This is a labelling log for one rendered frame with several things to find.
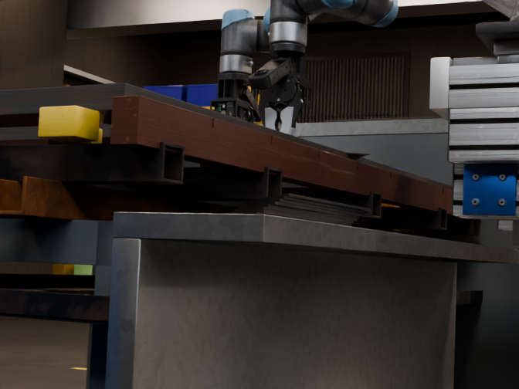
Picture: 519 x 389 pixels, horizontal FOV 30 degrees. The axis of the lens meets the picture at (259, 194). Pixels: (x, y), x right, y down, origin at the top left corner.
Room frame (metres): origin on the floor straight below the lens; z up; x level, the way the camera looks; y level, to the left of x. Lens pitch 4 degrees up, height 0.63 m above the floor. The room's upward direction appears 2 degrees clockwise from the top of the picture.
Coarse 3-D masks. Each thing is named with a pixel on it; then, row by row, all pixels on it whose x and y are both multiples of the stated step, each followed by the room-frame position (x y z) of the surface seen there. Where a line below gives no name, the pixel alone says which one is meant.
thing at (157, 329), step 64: (128, 256) 1.13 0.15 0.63; (192, 256) 1.22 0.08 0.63; (256, 256) 1.38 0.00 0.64; (320, 256) 1.57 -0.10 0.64; (384, 256) 1.84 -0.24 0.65; (128, 320) 1.13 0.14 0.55; (192, 320) 1.23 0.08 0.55; (256, 320) 1.39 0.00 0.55; (320, 320) 1.58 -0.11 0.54; (384, 320) 1.85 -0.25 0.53; (448, 320) 2.22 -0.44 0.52; (128, 384) 1.12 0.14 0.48; (192, 384) 1.24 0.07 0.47; (256, 384) 1.39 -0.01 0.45; (320, 384) 1.59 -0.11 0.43; (384, 384) 1.86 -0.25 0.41; (448, 384) 2.23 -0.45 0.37
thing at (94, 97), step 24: (0, 96) 1.32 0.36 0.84; (24, 96) 1.30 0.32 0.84; (48, 96) 1.28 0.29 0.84; (72, 96) 1.26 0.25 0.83; (96, 96) 1.24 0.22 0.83; (144, 96) 1.26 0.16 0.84; (0, 120) 1.38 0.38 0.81; (24, 120) 1.37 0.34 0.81; (240, 120) 1.49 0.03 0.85; (0, 144) 1.69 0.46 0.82; (24, 144) 1.67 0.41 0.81; (312, 144) 1.73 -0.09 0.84; (384, 168) 2.06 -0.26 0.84
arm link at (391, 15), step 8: (368, 0) 1.86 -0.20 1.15; (376, 0) 1.87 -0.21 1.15; (384, 0) 1.89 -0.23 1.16; (392, 0) 1.91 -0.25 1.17; (368, 8) 1.87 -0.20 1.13; (376, 8) 1.88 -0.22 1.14; (384, 8) 1.89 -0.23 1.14; (392, 8) 1.91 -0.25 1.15; (360, 16) 1.88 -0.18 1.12; (368, 16) 1.88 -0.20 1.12; (376, 16) 1.89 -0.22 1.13; (384, 16) 1.91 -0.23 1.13; (392, 16) 1.92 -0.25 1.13; (368, 24) 1.92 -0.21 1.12; (376, 24) 1.92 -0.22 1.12; (384, 24) 1.93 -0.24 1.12
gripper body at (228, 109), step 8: (224, 80) 2.18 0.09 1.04; (232, 80) 2.19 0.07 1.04; (240, 80) 2.21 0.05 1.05; (248, 80) 2.21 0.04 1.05; (224, 88) 2.18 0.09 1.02; (232, 88) 2.20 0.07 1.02; (240, 88) 2.22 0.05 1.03; (224, 96) 2.18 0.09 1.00; (232, 96) 2.19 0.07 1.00; (240, 96) 2.22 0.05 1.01; (216, 104) 2.21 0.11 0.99; (224, 104) 2.19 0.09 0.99; (232, 104) 2.17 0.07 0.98; (240, 104) 2.18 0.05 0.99; (248, 104) 2.21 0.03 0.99; (224, 112) 2.19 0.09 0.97; (232, 112) 2.17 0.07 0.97; (240, 112) 2.18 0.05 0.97; (248, 112) 2.22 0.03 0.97; (248, 120) 2.22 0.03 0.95
